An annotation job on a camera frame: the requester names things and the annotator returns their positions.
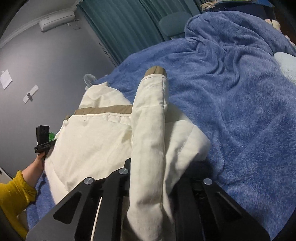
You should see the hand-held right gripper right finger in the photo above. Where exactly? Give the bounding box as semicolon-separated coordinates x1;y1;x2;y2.
175;177;271;241

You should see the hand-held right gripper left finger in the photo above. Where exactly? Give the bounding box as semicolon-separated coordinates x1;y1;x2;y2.
25;159;131;241

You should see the cream hooded jacket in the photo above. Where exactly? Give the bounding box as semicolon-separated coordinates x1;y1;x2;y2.
44;66;211;241

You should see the person's left forearm yellow sleeve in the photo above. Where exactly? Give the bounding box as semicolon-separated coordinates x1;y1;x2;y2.
0;166;38;240

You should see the person's left hand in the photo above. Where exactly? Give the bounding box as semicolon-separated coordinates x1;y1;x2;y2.
29;152;47;178

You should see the white paper sheet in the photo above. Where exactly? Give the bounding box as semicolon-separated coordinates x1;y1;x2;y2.
0;69;13;90

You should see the white electric fan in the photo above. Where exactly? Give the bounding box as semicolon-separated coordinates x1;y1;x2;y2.
83;74;96;90

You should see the white air conditioner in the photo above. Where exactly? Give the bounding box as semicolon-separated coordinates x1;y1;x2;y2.
38;11;76;32

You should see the blue fleece blanket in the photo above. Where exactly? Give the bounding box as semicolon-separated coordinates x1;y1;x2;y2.
26;10;296;235

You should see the teal curtain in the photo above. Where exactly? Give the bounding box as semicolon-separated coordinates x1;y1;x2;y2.
77;0;202;68

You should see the light blue pillow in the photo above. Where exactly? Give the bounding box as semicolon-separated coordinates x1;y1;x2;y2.
273;52;296;84

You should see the cream plush toy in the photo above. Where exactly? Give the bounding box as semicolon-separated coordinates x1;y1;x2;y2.
264;19;296;48

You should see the row of books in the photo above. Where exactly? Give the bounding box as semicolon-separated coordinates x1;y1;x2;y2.
199;0;255;10

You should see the white wall hook plate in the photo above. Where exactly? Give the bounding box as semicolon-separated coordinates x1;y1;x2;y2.
22;85;39;104

